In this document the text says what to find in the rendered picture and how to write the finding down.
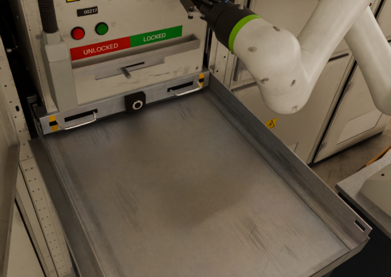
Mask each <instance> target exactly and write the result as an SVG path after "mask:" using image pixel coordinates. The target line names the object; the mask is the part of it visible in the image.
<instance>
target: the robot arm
mask: <svg viewBox="0 0 391 277"><path fill-rule="evenodd" d="M318 1H319V2H318V4H317V6H316V7H315V9H314V11H313V13H312V15H311V16H310V18H309V19H308V21H307V22H306V24H305V26H304V27H303V29H302V30H301V32H300V34H299V35H298V36H297V38H296V37H295V36H294V35H293V34H292V33H291V32H290V31H288V30H286V29H284V28H281V27H278V26H275V25H272V24H270V23H269V22H267V21H266V20H264V19H263V18H261V17H260V16H258V15H257V14H255V13H254V12H253V11H251V10H249V8H247V7H245V6H244V5H243V4H242V3H241V4H234V3H235V0H180V2H181V4H182V5H183V7H184V8H185V10H186V12H187V13H188V19H193V17H195V16H199V17H200V19H202V20H205V21H206V22H207V23H208V25H209V27H210V29H211V30H212V31H213V32H214V33H215V37H216V39H217V40H218V41H219V42H220V43H221V44H223V45H224V46H225V47H226V48H227V49H228V50H230V51H231V54H232V55H236V56H237V57H238V58H239V59H240V60H241V61H242V62H243V63H244V65H245V66H246V68H247V70H248V71H249V72H250V74H251V75H252V77H253V78H254V80H255V82H256V84H257V85H258V88H259V90H260V93H261V97H262V100H263V102H264V104H265V105H266V107H267V108H268V109H270V110H271V111H272V112H274V113H278V114H281V115H289V114H292V113H295V112H297V111H299V110H300V109H301V108H302V107H303V106H304V105H305V104H306V103H307V101H308V99H309V97H310V95H311V92H312V90H313V88H314V86H315V84H316V82H317V80H318V78H319V76H320V74H321V73H322V71H323V69H324V67H325V65H326V64H327V62H328V60H329V58H330V57H331V55H332V54H333V52H334V50H335V49H336V47H337V46H338V45H339V43H340V42H341V40H342V39H343V38H344V40H345V41H346V43H347V45H348V46H349V48H350V50H351V52H352V54H353V56H354V58H355V60H356V62H357V64H358V66H359V68H360V70H361V73H362V75H363V76H364V79H365V82H366V84H367V86H368V89H369V91H370V94H371V97H372V100H373V102H374V105H375V106H376V108H377V109H378V110H379V111H380V112H382V113H384V114H385V115H388V116H391V46H390V45H389V43H388V41H387V39H386V38H385V36H384V34H383V32H382V30H381V29H380V27H379V25H378V23H377V21H376V19H375V17H374V15H373V13H372V11H371V9H370V7H369V4H370V3H371V2H372V0H318Z"/></svg>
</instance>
